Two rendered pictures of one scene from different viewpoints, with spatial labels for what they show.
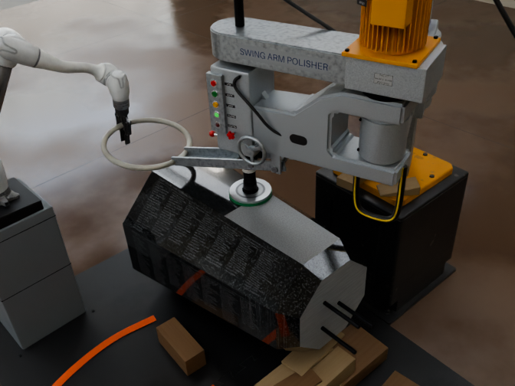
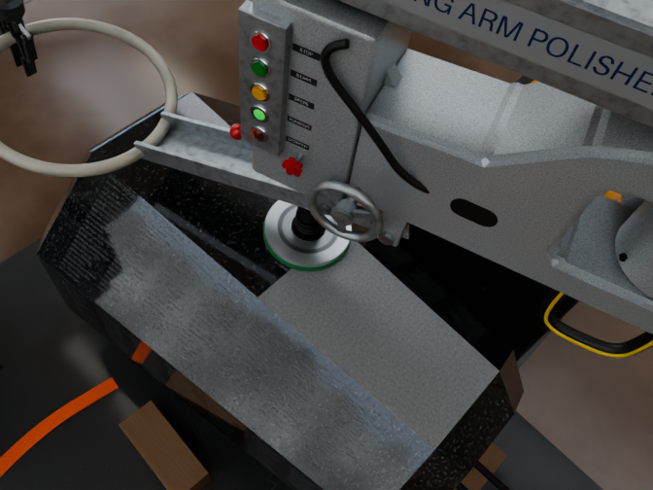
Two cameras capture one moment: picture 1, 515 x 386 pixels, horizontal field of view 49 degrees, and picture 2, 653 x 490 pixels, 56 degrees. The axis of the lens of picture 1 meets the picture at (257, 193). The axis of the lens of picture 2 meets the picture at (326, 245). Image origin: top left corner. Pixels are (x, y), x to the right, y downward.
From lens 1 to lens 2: 1.61 m
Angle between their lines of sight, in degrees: 25
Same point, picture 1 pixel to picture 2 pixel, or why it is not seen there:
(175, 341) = (156, 456)
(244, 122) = (331, 145)
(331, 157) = (550, 264)
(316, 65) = (634, 77)
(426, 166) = not seen: hidden behind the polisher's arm
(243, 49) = not seen: outside the picture
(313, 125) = (532, 200)
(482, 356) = (632, 451)
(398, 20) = not seen: outside the picture
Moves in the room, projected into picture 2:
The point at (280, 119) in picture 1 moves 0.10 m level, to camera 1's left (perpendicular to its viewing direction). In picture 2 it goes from (440, 162) to (379, 163)
